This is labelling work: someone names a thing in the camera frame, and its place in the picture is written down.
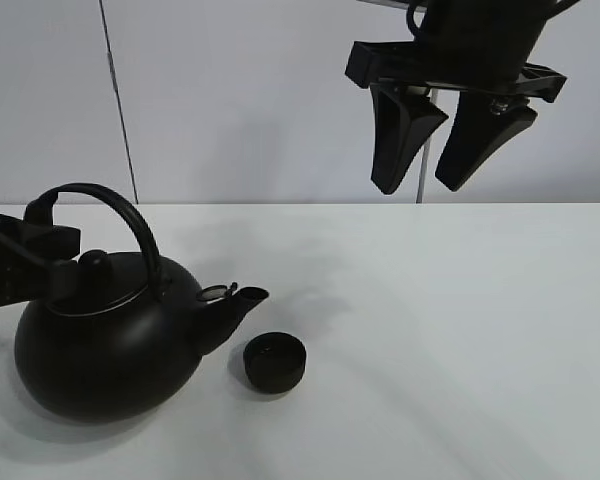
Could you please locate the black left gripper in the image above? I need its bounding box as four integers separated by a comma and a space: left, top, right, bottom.
0, 214, 81, 307

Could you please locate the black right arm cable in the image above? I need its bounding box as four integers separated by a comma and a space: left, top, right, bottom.
404, 0, 429, 40

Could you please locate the black kettle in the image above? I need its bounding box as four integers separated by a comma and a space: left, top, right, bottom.
14, 182, 269, 423

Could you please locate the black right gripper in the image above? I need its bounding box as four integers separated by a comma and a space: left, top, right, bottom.
345, 1, 568, 195

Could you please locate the black teacup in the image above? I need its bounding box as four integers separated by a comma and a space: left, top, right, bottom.
242, 332, 307, 395

